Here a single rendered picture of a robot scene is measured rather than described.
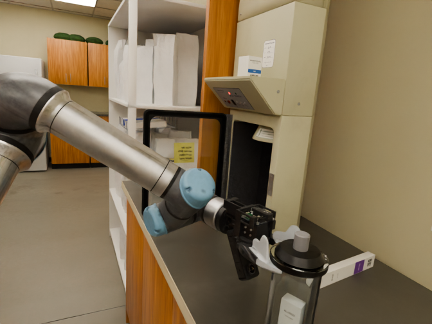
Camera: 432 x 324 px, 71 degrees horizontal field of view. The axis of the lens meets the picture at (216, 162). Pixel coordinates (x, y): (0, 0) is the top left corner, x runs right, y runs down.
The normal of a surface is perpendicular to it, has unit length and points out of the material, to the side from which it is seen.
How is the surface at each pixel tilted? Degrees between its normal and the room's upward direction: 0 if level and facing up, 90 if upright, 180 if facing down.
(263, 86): 90
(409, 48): 90
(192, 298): 0
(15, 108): 105
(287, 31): 90
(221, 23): 90
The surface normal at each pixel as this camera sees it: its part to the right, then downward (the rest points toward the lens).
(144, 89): 0.00, 0.27
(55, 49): 0.42, 0.22
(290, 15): -0.91, 0.03
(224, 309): 0.07, -0.97
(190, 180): 0.47, -0.48
